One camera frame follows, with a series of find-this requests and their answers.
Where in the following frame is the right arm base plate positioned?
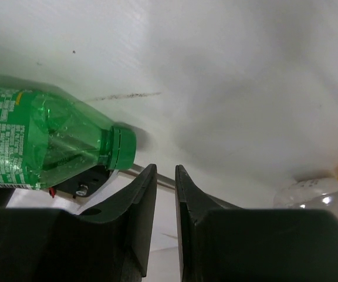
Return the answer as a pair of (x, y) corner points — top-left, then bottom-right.
(49, 165), (119, 200)

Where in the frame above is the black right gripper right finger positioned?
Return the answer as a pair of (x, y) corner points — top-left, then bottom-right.
(175, 165), (338, 281)

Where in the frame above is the green bottle near right base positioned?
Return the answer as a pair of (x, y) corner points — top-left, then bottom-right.
(0, 76), (137, 190)

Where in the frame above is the small bottle yellow cap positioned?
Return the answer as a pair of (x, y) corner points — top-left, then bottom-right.
(273, 167), (338, 209)

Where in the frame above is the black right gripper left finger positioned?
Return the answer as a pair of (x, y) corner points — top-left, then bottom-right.
(0, 164), (157, 281)

